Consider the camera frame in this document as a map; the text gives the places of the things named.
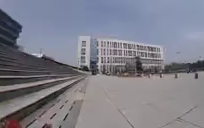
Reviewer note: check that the white multi-storey building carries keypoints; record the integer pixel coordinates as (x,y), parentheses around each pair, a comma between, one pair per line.
(123,53)

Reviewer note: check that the tree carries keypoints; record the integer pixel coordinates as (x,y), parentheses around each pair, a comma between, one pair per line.
(138,64)

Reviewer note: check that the dark bollard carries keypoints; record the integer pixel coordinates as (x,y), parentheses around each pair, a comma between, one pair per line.
(196,75)
(176,75)

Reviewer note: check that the wide grey stone steps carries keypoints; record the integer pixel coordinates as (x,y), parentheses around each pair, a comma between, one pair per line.
(26,71)

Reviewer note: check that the row of trees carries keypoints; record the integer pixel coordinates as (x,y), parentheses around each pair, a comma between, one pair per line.
(193,65)

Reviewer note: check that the dark layered building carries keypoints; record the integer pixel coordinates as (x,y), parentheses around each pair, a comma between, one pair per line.
(2,28)

